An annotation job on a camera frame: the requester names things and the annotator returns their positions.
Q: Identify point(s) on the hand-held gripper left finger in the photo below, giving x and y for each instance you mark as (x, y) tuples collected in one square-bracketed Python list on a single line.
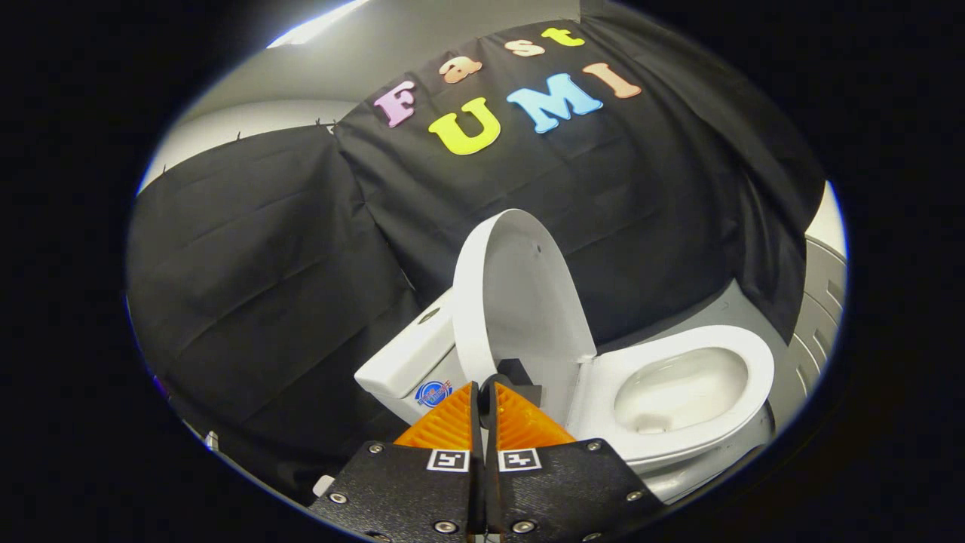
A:
[(422, 490)]

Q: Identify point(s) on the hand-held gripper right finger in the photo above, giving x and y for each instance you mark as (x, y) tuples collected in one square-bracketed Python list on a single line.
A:
[(558, 490)]

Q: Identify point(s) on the white toilet lid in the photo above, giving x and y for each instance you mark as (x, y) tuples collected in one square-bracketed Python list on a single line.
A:
[(528, 302)]

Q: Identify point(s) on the white toilet seat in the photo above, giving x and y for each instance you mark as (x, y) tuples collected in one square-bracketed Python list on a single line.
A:
[(599, 392)]

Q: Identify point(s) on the white toilet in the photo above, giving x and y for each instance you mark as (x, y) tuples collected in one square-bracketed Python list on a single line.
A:
[(407, 362)]

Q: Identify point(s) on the black backdrop cloth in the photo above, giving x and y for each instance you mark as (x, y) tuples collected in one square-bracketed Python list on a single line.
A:
[(301, 264)]

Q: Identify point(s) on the white cabinet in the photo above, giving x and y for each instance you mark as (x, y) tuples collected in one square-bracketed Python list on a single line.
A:
[(818, 302)]

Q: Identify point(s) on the ceiling light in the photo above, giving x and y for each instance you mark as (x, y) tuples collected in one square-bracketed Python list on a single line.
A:
[(317, 26)]

